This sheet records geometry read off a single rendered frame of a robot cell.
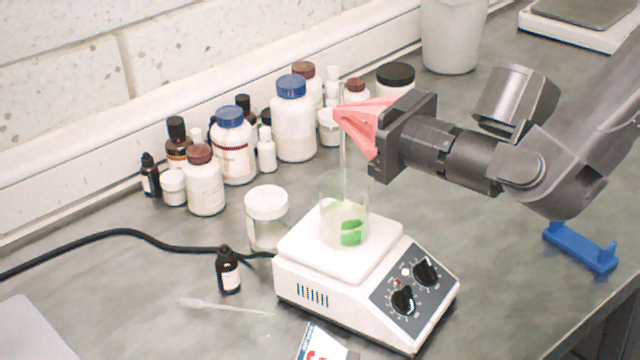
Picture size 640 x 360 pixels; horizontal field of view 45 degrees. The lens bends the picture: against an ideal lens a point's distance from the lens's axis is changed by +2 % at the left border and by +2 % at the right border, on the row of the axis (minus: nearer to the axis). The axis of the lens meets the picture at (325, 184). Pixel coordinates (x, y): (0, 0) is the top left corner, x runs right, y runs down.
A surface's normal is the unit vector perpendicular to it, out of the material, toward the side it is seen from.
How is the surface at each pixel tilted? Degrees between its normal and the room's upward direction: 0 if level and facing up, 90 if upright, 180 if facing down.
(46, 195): 90
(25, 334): 0
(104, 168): 90
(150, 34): 90
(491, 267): 0
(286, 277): 90
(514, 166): 47
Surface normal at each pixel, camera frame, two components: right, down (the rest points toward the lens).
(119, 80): 0.68, 0.42
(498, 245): -0.03, -0.80
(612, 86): -0.56, -0.33
